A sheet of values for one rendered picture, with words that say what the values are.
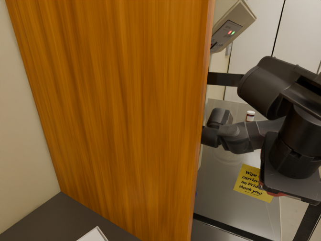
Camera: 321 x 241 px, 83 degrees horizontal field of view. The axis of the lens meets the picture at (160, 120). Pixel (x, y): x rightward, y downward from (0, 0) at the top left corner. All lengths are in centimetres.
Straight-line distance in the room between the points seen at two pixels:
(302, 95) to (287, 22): 321
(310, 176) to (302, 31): 320
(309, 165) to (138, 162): 29
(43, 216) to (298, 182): 68
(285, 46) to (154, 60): 321
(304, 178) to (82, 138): 45
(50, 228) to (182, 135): 51
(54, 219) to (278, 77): 68
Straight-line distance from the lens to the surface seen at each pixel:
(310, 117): 24
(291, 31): 345
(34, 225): 73
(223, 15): 35
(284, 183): 31
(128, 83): 34
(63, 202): 75
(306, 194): 31
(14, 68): 65
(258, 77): 28
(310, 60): 350
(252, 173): 44
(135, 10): 32
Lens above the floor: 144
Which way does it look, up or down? 24 degrees down
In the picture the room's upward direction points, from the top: straight up
